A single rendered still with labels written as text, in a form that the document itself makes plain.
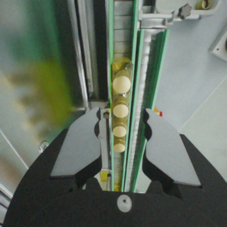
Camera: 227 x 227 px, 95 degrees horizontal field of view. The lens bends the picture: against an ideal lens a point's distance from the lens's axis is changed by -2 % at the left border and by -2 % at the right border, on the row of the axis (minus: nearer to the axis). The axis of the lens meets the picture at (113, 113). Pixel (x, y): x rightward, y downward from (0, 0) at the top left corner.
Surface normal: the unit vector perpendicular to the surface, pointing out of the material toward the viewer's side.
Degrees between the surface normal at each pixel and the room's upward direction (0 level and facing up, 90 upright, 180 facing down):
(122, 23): 0
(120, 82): 0
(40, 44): 90
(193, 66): 0
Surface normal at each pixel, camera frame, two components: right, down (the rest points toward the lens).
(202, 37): -0.06, 0.53
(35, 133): 1.00, 0.03
